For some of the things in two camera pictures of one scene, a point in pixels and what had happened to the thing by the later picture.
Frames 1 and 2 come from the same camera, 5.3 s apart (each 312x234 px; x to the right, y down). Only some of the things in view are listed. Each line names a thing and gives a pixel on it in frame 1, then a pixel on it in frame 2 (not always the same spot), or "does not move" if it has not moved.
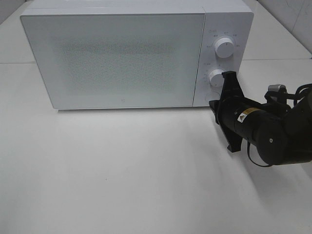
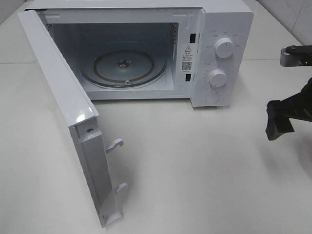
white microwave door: (118, 60) to (80, 113)
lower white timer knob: (216, 78) does not move
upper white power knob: (224, 48) does not move
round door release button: (212, 96) does not move
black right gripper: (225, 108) to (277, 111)
